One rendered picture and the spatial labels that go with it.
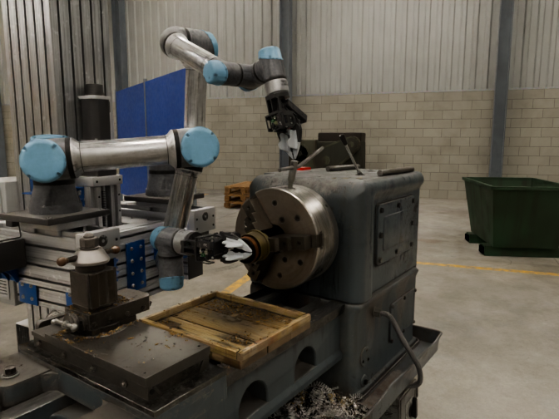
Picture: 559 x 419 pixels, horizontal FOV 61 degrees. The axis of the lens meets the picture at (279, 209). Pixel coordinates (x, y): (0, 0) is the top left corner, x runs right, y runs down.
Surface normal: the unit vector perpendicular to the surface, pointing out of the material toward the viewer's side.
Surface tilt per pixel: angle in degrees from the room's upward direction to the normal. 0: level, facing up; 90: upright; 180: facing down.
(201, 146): 90
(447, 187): 90
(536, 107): 90
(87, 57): 90
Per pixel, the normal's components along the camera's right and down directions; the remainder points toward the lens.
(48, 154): 0.18, 0.16
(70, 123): 0.89, 0.07
